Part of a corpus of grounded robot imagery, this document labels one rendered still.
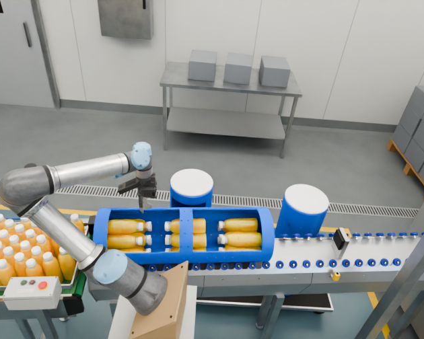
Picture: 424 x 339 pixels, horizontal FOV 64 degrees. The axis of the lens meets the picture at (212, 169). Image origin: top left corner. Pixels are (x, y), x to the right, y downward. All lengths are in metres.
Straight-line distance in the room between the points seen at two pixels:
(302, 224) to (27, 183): 1.60
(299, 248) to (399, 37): 3.63
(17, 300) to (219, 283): 0.95
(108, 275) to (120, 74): 4.00
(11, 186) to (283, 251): 1.43
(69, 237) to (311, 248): 1.35
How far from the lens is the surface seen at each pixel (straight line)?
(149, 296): 1.27
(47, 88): 5.39
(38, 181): 1.16
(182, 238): 1.67
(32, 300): 1.73
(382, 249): 2.30
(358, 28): 4.91
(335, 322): 3.02
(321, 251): 2.12
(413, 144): 4.85
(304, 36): 4.75
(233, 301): 2.71
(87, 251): 1.33
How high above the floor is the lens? 2.44
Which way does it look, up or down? 37 degrees down
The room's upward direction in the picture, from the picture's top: 5 degrees clockwise
